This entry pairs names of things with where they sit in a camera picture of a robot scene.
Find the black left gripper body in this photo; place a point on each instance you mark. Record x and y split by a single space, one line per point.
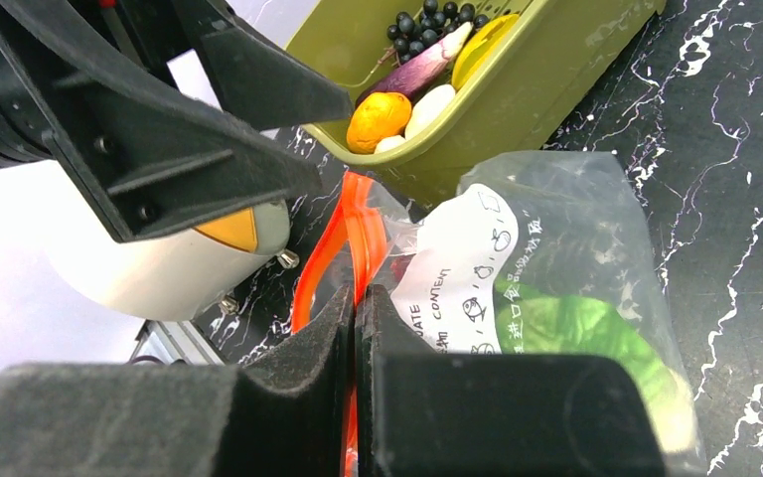
146 32

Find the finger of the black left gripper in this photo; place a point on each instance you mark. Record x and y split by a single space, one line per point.
231 66
149 160

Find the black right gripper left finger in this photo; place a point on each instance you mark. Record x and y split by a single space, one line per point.
285 414

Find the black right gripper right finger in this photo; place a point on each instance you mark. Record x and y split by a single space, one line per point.
424 413

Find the yellow-orange tangerine toy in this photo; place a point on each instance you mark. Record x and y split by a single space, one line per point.
379 116

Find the green lettuce toy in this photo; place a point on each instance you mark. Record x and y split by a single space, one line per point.
530 321

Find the clear zip bag orange zipper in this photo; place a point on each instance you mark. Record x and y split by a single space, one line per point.
560 222

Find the yellow starfruit toy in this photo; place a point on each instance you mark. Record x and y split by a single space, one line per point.
480 47

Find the white cylinder pastel lid box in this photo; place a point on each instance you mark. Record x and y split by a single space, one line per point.
174 278

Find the white garlic toy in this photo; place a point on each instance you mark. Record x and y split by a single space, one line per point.
389 143

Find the purple sweet potato toy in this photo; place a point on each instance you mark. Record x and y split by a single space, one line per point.
416 75

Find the black grape bunch toy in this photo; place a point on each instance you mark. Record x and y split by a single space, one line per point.
410 35

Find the olive green plastic basket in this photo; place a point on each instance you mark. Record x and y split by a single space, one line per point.
537 73

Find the white round slice toy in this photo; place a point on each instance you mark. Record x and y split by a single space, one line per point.
429 108

